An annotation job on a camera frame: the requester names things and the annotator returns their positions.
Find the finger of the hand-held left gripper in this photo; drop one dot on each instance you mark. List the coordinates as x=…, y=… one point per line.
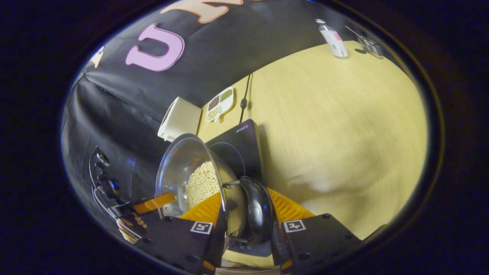
x=156, y=202

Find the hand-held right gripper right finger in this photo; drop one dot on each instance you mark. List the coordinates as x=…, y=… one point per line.
x=280, y=248

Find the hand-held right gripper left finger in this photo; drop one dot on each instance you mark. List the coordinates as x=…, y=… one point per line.
x=179, y=244

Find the black induction cooktop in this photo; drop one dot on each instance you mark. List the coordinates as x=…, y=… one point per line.
x=244, y=149

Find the black backdrop cloth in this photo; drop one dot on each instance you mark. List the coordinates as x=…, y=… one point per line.
x=114, y=114

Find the white toaster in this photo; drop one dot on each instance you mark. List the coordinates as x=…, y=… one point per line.
x=181, y=118

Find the white divided bean dish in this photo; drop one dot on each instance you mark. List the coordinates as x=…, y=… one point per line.
x=219, y=103

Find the small white plastic bottle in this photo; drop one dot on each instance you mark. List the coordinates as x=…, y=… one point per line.
x=334, y=42

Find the glass jar with stick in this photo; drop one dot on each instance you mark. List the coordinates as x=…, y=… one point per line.
x=370, y=46

